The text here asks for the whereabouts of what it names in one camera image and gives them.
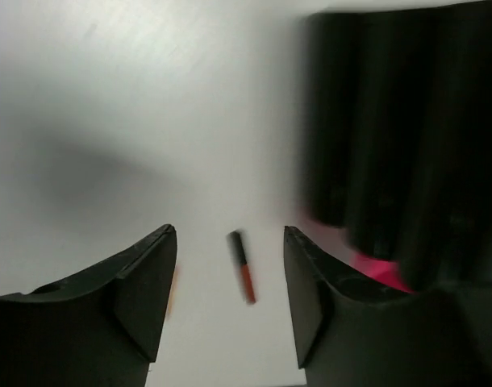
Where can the red lip gloss tube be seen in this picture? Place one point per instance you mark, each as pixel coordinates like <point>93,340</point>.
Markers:
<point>236,245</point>

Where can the four-colour eyeshadow palette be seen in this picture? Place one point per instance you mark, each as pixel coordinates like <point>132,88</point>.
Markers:
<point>172,293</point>

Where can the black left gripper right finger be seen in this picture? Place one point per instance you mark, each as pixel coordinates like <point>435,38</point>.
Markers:
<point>350,330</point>

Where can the pink bottom drawer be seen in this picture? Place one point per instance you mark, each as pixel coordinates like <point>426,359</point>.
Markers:
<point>333,241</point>

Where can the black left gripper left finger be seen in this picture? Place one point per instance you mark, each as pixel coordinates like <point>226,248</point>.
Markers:
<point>98,327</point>

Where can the black drawer organizer cabinet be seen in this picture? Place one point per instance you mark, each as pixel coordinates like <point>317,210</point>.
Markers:
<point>399,136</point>

